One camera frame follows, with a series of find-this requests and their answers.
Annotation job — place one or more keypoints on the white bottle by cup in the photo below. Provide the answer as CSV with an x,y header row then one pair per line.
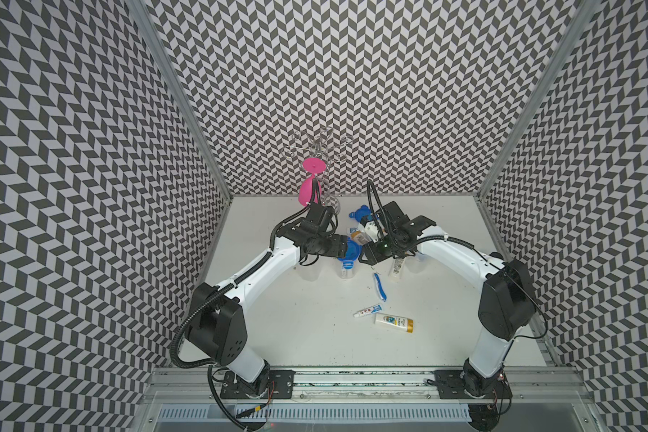
x,y
397,269

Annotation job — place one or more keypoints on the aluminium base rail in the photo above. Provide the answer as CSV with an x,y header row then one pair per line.
x,y
519,384

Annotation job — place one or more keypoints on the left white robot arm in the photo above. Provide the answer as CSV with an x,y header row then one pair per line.
x,y
215,330

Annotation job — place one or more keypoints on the blue toothbrush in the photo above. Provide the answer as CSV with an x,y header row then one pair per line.
x,y
379,287

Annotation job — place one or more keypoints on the chrome glass holder stand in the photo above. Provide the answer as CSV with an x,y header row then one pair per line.
x,y
326,145

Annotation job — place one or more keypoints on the pink plastic wine glass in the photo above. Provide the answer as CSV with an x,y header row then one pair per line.
x,y
314,167

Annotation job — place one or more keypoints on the white bottle green label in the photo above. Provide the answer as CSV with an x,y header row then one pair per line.
x,y
396,322

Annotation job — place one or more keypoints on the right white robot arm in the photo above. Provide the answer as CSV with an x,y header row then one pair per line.
x,y
504,298

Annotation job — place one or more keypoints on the white bottle back left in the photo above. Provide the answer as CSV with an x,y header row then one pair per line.
x,y
359,237

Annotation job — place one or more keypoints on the clear cup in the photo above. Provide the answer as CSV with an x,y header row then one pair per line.
x,y
347,269
310,272

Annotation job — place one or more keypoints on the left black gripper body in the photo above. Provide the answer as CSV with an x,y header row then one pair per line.
x,y
330,245

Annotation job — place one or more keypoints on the blue lid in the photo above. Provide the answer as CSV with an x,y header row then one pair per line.
x,y
359,214
353,250

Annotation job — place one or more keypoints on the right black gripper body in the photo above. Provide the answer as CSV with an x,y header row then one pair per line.
x,y
382,249

